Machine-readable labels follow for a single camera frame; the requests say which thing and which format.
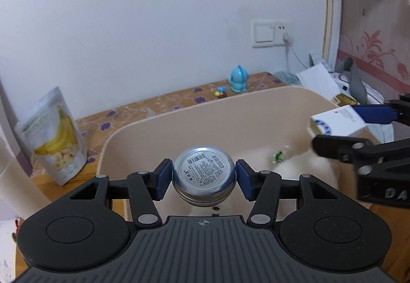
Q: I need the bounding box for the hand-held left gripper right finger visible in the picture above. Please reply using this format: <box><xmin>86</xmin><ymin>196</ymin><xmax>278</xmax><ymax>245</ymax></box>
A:
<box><xmin>235</xmin><ymin>159</ymin><xmax>340</xmax><ymax>229</ymax></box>

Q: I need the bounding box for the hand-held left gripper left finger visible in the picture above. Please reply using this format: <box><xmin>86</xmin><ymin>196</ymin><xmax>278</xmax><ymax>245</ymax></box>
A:
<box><xmin>69</xmin><ymin>158</ymin><xmax>173</xmax><ymax>229</ymax></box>

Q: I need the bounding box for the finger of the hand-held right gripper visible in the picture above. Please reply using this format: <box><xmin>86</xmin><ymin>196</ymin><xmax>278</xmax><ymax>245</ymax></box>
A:
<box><xmin>352</xmin><ymin>94</ymin><xmax>410</xmax><ymax>125</ymax></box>
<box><xmin>312</xmin><ymin>135</ymin><xmax>410</xmax><ymax>175</ymax></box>

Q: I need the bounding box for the white cardboard box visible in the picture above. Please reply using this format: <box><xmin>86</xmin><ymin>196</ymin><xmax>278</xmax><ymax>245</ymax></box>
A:
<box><xmin>309</xmin><ymin>104</ymin><xmax>367</xmax><ymax>139</ymax></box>

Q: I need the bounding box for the white and red plush toy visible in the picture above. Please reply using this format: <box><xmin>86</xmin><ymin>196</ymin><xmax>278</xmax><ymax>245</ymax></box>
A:
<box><xmin>189</xmin><ymin>142</ymin><xmax>341</xmax><ymax>223</ymax></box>

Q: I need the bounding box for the round silver metal tin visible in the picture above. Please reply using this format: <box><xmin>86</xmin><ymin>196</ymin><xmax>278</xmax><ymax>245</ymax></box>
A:
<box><xmin>172</xmin><ymin>147</ymin><xmax>238</xmax><ymax>207</ymax></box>

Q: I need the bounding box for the beige plastic basin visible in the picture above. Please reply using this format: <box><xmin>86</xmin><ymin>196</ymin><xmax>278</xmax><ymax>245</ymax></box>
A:
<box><xmin>95</xmin><ymin>86</ymin><xmax>385</xmax><ymax>223</ymax></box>

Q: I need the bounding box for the small gold box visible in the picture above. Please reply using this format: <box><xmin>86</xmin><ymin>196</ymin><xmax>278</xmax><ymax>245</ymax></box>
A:
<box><xmin>331</xmin><ymin>93</ymin><xmax>357</xmax><ymax>106</ymax></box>

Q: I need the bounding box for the white adapter box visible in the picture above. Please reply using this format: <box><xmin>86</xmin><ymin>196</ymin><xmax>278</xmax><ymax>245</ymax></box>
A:
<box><xmin>333</xmin><ymin>73</ymin><xmax>353</xmax><ymax>95</ymax></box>

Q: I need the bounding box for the white paper sheet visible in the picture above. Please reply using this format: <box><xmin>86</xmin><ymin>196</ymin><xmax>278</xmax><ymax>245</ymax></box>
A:
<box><xmin>295</xmin><ymin>63</ymin><xmax>342</xmax><ymax>101</ymax></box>

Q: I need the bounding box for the teal cloth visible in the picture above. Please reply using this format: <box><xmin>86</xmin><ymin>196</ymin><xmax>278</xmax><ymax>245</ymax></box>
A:
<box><xmin>274</xmin><ymin>71</ymin><xmax>302</xmax><ymax>87</ymax></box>

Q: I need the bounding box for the blue toy figure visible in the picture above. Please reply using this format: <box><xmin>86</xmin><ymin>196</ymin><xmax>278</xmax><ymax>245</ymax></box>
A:
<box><xmin>227</xmin><ymin>65</ymin><xmax>250</xmax><ymax>93</ymax></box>

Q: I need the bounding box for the banana chips bag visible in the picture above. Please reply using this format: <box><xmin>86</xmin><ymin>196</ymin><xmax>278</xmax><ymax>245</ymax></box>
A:
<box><xmin>15</xmin><ymin>87</ymin><xmax>88</xmax><ymax>186</ymax></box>

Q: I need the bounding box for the white plastic bottle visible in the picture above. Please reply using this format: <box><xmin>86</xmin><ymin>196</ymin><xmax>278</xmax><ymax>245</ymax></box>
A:
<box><xmin>0</xmin><ymin>132</ymin><xmax>48</xmax><ymax>219</ymax></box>

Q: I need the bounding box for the pale printed cloth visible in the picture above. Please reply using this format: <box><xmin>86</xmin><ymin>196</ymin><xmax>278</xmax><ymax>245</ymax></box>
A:
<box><xmin>0</xmin><ymin>219</ymin><xmax>20</xmax><ymax>283</ymax></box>

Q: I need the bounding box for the white cable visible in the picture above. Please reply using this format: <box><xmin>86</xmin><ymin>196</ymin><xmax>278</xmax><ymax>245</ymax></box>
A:
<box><xmin>284</xmin><ymin>44</ymin><xmax>309</xmax><ymax>74</ymax></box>

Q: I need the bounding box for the white door frame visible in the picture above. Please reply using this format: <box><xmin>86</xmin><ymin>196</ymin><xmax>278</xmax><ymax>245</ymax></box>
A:
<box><xmin>323</xmin><ymin>0</ymin><xmax>343</xmax><ymax>66</ymax></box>

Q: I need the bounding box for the white wall socket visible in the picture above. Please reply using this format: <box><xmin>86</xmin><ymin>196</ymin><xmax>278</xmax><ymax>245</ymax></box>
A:
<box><xmin>275</xmin><ymin>20</ymin><xmax>293</xmax><ymax>47</ymax></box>

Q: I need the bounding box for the white wall switch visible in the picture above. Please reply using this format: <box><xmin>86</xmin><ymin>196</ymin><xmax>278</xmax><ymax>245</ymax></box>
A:
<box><xmin>251</xmin><ymin>19</ymin><xmax>276</xmax><ymax>48</ymax></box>

